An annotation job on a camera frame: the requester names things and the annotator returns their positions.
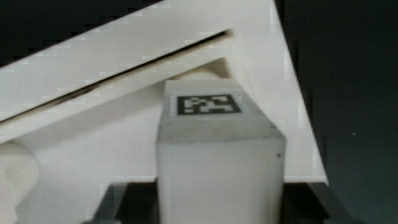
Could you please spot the white square table top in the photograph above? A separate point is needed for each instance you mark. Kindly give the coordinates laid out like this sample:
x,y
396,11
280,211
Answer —
x,y
92,135

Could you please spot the white right fence piece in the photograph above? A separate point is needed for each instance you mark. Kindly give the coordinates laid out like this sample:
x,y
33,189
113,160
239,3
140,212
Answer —
x,y
125,43

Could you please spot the white table leg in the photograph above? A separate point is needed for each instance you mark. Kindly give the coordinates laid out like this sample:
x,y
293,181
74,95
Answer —
x,y
15,173
220,156

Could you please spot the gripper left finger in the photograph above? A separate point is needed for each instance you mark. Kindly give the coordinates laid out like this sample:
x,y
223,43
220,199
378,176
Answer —
x,y
129,205

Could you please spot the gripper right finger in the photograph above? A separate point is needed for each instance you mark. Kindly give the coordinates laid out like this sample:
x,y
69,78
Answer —
x,y
314,206

